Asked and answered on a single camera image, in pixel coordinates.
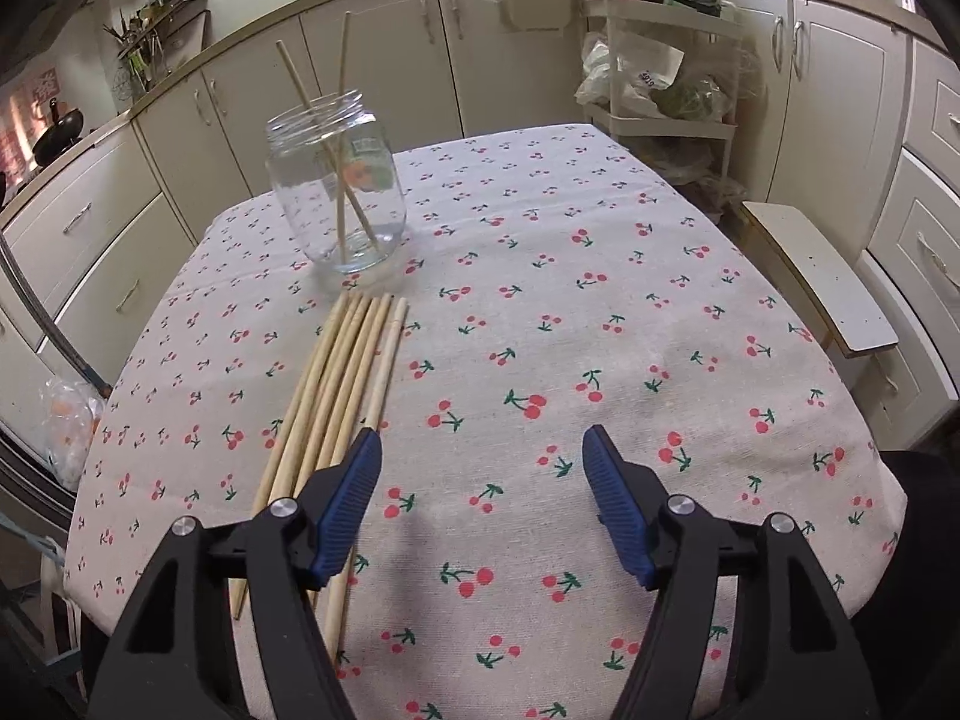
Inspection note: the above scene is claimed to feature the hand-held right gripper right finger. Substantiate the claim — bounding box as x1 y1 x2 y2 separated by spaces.
582 424 880 720

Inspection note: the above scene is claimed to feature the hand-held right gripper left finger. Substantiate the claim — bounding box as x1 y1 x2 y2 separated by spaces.
86 426 385 720

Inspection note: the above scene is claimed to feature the clear glass jar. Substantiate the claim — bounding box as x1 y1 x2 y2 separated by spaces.
265 90 407 275

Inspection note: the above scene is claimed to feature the cherry print tablecloth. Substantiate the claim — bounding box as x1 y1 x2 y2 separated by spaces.
64 124 912 720

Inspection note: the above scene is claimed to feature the clear bag of oranges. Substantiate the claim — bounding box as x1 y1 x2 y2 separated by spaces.
40 377 107 490

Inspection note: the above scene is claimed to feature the pale wooden bench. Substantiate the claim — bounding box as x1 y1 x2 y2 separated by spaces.
739 200 901 359

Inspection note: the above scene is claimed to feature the metal bar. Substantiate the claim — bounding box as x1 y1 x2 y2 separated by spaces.
0 234 113 400

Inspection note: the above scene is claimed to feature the cream drawer cabinet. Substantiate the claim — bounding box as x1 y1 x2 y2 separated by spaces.
0 112 203 391

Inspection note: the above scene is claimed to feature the white trolley cart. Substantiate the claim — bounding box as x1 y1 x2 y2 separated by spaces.
576 0 751 220

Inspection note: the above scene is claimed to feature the bag of green vegetables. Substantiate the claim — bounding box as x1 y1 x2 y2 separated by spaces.
658 75 734 126

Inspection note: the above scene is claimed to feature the white plastic bag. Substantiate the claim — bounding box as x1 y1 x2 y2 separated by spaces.
575 36 687 119

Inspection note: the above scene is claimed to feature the cream cabinet with drawers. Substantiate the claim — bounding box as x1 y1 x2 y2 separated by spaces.
709 0 960 455

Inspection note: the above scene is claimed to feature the cream base cabinet row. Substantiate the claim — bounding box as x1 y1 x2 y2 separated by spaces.
135 0 593 200

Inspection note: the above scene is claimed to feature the black wok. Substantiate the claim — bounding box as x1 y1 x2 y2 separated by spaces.
32 97 89 167

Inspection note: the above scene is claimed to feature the kitchen utensil rack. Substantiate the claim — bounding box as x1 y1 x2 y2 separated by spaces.
105 6 175 100

